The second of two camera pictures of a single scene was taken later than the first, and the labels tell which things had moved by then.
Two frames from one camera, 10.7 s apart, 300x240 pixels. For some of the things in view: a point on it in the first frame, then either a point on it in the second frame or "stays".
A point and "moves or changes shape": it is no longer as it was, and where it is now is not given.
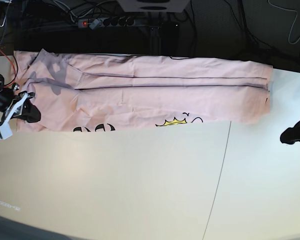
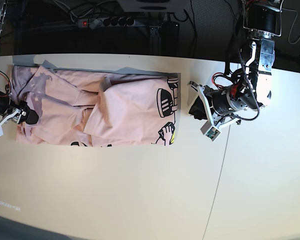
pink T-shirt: x=124 y=92 moves or changes shape
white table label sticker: x=5 y=204 stays
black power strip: x=102 y=23 stays
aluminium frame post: x=154 y=32 stays
